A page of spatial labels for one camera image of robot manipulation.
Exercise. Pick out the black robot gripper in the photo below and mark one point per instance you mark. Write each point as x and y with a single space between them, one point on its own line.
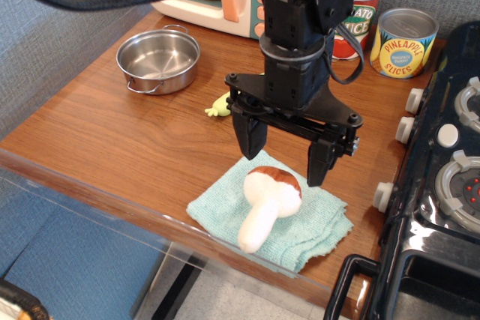
293 95

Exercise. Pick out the small stainless steel pot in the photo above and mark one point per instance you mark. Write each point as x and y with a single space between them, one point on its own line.
159 62

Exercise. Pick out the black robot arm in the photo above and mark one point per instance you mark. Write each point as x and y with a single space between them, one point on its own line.
298 23

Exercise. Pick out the light blue cloth napkin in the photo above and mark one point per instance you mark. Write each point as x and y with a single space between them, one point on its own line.
315 230

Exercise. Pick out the plush mushroom toy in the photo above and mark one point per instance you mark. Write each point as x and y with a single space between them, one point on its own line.
272 193

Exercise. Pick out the pineapple slices can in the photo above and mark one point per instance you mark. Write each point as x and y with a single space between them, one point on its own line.
403 42

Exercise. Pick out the tomato sauce can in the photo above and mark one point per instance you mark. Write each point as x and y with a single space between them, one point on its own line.
359 25

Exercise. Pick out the black toy stove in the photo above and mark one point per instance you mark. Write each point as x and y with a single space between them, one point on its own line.
428 267

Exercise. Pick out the clear acrylic table guard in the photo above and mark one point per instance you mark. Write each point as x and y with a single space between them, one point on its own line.
82 263

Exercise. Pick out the spoon with green handle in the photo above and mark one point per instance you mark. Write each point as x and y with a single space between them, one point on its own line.
219 107

